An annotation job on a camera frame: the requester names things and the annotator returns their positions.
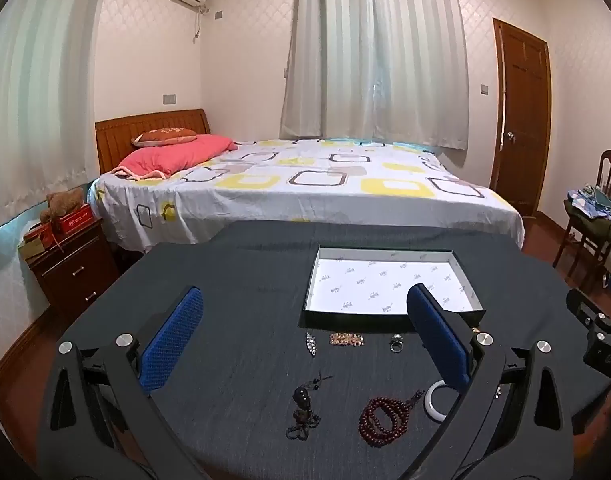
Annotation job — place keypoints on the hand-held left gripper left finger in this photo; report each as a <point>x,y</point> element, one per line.
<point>173,340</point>

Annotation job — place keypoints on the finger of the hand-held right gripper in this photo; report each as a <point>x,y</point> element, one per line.
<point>585,307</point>
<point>608,360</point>

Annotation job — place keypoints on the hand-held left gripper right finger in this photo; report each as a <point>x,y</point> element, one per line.
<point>438,340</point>

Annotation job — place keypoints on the white bangle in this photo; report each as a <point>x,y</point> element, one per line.
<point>429,405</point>

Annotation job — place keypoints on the shallow green box white lining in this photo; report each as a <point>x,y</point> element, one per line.
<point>390,280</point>

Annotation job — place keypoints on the dark grey tablecloth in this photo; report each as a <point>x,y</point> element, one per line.
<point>245,280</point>

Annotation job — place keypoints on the pile of clothes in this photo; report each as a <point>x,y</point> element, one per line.
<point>588,210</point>

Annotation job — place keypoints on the wooden nightstand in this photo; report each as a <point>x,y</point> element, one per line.
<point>75,270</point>

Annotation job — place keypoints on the red gift box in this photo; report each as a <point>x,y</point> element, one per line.
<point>75,220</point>

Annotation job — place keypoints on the gold box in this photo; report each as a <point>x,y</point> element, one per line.
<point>30,249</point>

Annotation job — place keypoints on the small red box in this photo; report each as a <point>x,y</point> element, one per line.
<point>39,236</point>

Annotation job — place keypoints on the brown teddy bear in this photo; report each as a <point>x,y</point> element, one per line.
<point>62,202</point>

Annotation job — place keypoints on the pink pillow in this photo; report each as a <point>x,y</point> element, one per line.
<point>175,157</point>

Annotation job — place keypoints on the bed with patterned sheet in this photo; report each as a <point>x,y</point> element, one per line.
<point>310,195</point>

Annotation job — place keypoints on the red patterned pillow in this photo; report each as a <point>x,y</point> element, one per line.
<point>165,135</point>

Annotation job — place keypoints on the wooden door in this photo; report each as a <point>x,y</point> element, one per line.
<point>523,110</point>

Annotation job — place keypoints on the wooden headboard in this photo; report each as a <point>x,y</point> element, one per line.
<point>120,130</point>

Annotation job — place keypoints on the white lace side curtain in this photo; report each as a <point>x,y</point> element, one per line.
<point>35,110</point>

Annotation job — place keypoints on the white window curtain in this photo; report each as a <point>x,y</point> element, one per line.
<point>375,60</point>

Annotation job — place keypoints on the wall outlet above headboard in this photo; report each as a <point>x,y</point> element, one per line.
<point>169,97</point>

